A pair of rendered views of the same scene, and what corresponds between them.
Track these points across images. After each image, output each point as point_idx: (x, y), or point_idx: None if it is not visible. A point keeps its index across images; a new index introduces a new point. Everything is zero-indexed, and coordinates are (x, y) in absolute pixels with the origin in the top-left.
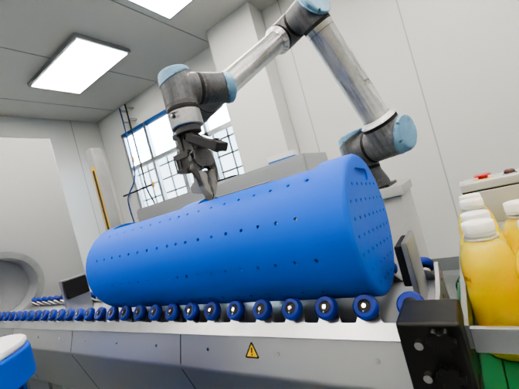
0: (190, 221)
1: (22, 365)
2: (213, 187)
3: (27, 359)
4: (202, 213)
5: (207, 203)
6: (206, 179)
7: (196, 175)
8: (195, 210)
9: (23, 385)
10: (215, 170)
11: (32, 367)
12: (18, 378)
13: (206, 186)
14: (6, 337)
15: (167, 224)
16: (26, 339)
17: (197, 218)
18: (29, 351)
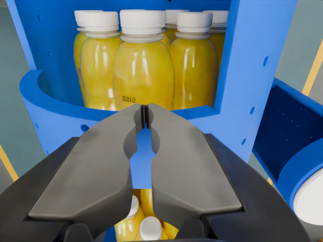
0: (272, 73)
1: (320, 152)
2: (129, 120)
3: (312, 158)
4: (281, 27)
5: (251, 41)
6: (167, 151)
7: (258, 176)
8: (254, 86)
9: (271, 172)
10: (24, 197)
11: (302, 154)
12: (321, 144)
13: (180, 126)
14: (302, 203)
15: (245, 160)
16: (307, 180)
17: (279, 46)
18: (307, 166)
